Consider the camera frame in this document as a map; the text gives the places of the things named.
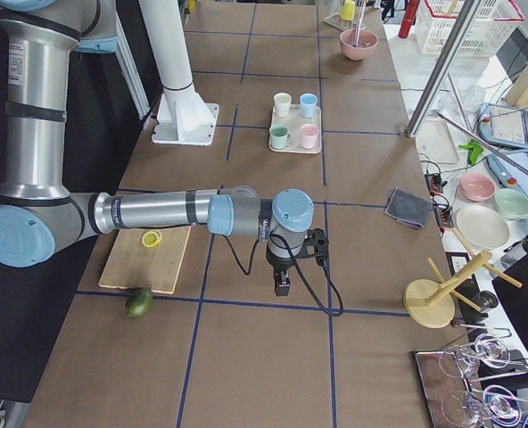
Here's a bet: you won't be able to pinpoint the blue cup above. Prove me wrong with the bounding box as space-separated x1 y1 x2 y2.
300 93 318 119

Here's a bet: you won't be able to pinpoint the pink bowl with ice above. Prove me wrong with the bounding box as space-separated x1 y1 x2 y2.
339 29 379 61

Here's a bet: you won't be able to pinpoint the white plastic basket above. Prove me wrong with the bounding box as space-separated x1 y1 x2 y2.
412 0 527 59

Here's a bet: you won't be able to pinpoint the spare cream tray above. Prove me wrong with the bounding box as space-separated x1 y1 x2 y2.
416 118 459 165

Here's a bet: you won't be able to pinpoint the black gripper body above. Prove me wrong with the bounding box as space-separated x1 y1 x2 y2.
266 249 294 281

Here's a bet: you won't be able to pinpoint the cream yellow cup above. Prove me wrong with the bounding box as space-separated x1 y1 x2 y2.
273 93 292 118

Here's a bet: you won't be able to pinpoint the cream rabbit tray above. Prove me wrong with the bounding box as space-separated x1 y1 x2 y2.
268 104 323 154

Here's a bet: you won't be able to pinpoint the yellow cup on rack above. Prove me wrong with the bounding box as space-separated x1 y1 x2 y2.
340 0 356 22

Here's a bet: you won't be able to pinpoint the grey folded cloth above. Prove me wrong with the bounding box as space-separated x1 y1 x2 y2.
384 187 432 229

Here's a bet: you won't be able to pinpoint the pink side bowl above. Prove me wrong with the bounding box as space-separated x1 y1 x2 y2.
460 172 496 202

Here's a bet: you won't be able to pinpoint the pink cup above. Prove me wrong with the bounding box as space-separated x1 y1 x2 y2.
300 124 319 150

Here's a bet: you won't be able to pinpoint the cream side bowl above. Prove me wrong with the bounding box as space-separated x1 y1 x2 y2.
455 205 510 250

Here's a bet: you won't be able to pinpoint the green cup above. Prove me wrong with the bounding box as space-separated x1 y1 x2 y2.
269 125 289 150

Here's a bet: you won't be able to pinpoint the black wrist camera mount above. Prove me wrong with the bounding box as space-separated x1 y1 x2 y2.
296 228 329 270

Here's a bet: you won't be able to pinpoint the blue teach pendant near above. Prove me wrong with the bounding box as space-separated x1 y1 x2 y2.
486 149 528 197

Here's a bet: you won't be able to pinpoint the aluminium frame post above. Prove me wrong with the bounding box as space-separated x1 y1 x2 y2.
405 0 483 138

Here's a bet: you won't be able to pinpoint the metal black-tipped tongs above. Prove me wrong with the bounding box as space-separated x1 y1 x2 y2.
352 0 367 47

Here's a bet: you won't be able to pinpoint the blue teach pendant far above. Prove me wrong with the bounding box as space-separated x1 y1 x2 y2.
477 103 528 150

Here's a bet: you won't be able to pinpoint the wooden cutting board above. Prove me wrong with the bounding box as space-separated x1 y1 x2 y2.
98 226 191 294

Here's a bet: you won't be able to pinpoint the green side bowl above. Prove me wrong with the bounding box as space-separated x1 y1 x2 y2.
494 188 528 219

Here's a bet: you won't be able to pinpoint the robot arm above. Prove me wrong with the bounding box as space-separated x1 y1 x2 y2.
0 1 323 296

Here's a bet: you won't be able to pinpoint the long metal reacher grabber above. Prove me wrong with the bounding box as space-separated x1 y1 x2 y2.
432 70 528 188

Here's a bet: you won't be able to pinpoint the lemon slices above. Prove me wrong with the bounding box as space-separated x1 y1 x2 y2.
141 229 162 248

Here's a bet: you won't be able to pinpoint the blue teach pendant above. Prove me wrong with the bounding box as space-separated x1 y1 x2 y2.
477 103 528 150
486 149 528 197

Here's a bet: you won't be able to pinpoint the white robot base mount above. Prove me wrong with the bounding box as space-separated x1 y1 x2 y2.
139 0 219 146

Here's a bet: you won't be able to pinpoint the wooden mug tree stand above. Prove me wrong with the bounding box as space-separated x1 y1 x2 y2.
403 228 523 328

